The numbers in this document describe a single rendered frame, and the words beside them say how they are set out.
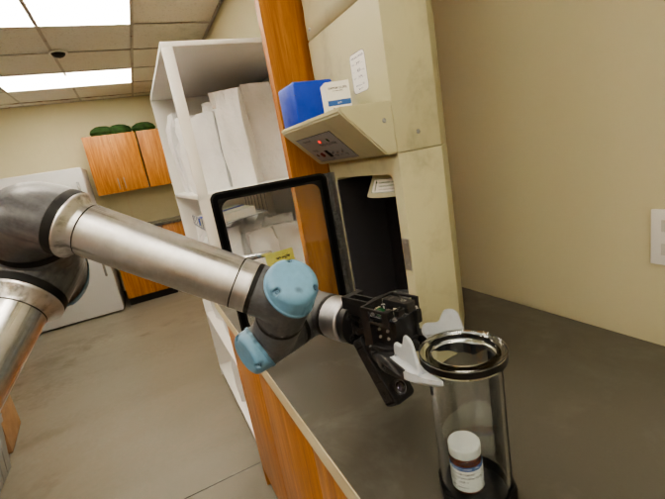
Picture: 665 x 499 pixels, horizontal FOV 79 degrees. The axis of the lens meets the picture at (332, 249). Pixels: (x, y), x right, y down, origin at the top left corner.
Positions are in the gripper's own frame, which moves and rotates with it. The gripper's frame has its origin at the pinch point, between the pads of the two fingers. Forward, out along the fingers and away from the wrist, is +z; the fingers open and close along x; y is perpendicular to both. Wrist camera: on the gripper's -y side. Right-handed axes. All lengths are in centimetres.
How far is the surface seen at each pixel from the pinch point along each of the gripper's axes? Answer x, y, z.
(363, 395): 7.8, -19.9, -29.7
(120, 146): 110, 86, -542
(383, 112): 21.3, 35.2, -25.9
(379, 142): 19.5, 29.9, -26.4
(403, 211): 23.6, 15.5, -26.2
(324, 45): 29, 54, -48
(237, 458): 23, -114, -156
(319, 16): 29, 60, -48
